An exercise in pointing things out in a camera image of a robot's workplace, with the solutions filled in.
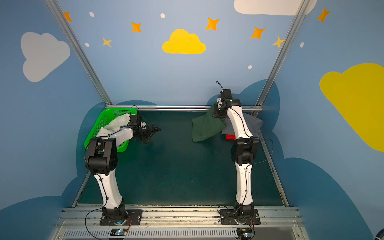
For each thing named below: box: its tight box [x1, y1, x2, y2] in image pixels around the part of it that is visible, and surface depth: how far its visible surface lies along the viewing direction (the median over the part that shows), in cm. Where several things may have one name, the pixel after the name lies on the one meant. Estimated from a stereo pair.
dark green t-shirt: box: [192, 103, 227, 142], surface depth 106 cm
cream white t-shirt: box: [96, 113, 131, 138], surface depth 110 cm
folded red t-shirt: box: [225, 134, 237, 140], surface depth 107 cm
